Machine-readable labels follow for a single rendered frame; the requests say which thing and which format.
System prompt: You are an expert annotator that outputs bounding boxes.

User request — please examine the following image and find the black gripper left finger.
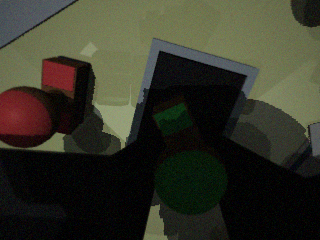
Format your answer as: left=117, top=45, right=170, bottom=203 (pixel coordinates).
left=0, top=129, right=162, bottom=240

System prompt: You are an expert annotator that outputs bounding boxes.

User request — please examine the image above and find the grey flat bar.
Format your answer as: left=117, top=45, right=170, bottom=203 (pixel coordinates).
left=0, top=0, right=76, bottom=48

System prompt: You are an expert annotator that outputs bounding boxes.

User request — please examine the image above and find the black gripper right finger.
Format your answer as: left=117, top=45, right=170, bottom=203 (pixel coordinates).
left=208, top=133, right=320, bottom=240

